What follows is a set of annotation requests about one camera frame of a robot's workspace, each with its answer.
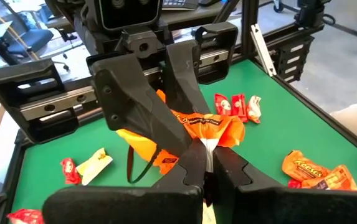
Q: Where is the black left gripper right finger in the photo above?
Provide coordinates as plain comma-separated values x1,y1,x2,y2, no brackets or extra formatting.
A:
212,146,357,224

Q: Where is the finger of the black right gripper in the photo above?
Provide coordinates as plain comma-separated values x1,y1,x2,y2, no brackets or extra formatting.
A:
164,39,212,115
90,52,195,156

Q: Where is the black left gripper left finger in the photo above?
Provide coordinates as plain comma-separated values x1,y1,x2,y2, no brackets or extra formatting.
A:
42,138,209,224

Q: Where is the orange Reese's candy pack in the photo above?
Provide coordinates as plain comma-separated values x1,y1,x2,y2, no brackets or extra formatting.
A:
115,89,247,175
282,149,332,184
301,164,357,192

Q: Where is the yellow Sour Patch candy pack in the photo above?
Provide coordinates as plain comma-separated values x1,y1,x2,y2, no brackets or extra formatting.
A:
75,147,114,187

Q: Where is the red white KitKat candy pack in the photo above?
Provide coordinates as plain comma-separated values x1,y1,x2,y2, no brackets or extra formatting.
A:
245,95,262,124

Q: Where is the dark office desk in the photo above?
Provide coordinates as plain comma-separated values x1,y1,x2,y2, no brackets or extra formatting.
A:
161,0,244,32

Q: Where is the grey mesh office chair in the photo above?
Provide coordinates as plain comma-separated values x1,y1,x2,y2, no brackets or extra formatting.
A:
0,12,78,72

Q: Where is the black computer keyboard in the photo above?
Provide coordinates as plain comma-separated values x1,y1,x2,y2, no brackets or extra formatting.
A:
161,0,200,12

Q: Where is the green table mat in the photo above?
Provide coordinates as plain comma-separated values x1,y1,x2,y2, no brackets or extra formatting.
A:
9,58,357,224

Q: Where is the black labelled side plate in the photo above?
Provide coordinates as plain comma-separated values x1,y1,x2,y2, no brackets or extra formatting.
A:
271,34,315,84

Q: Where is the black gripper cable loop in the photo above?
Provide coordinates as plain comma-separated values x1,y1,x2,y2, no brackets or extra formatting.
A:
126,144,160,185

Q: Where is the black aluminium rig frame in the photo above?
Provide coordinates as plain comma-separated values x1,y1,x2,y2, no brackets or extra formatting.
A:
0,0,357,224

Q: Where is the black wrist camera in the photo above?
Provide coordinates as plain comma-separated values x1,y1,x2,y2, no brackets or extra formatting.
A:
98,0,163,31

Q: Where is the yellow hanging cord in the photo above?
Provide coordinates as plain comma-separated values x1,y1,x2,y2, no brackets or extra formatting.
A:
0,0,40,62

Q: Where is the silver metal bracket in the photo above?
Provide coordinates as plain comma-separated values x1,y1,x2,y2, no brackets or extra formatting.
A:
250,23,277,78

